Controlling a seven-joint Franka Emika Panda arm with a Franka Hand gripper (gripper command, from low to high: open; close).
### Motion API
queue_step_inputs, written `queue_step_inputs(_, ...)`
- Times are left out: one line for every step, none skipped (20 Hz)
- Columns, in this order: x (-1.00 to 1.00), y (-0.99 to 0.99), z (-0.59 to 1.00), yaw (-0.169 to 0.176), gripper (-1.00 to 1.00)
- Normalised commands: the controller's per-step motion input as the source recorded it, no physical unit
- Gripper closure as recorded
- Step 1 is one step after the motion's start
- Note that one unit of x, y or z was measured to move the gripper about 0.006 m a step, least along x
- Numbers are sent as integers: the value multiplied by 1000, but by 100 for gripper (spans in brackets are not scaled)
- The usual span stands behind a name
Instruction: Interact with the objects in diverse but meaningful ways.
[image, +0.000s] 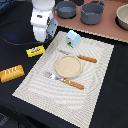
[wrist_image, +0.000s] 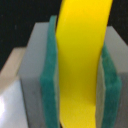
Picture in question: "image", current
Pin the yellow butter box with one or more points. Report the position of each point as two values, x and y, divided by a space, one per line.
35 51

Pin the beige bowl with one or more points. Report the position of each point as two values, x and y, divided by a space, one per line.
122 15

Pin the grey pan with handle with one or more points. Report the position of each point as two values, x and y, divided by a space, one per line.
66 9

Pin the fork with wooden handle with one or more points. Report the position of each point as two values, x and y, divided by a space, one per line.
66 81

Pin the round wooden plate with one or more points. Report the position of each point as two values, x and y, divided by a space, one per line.
68 66

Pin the salmon pink board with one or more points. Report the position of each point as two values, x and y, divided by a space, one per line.
107 27

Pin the orange bread loaf toy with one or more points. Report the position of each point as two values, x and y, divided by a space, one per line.
11 73

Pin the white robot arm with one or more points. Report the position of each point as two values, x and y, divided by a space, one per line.
42 19

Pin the dark grey pot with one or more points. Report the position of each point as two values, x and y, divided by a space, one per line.
91 13

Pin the knife with wooden handle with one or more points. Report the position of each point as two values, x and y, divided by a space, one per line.
79 56

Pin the beige woven placemat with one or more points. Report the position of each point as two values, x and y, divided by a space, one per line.
69 103

